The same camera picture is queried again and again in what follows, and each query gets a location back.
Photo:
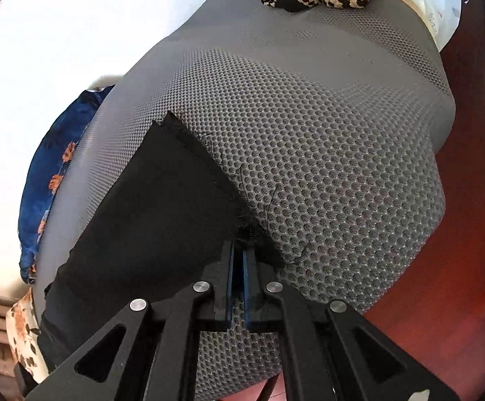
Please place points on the white floral pillow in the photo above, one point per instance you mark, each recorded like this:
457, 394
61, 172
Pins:
21, 334

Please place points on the black pants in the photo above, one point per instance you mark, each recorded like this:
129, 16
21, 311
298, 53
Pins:
154, 217

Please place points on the grey mesh bed mat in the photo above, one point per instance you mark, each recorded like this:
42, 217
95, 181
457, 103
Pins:
309, 154

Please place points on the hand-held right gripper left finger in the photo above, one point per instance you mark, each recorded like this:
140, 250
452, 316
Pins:
229, 275

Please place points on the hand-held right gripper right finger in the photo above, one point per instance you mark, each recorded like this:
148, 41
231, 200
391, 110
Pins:
249, 277

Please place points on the blue floral blanket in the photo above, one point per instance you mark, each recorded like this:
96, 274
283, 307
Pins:
54, 163

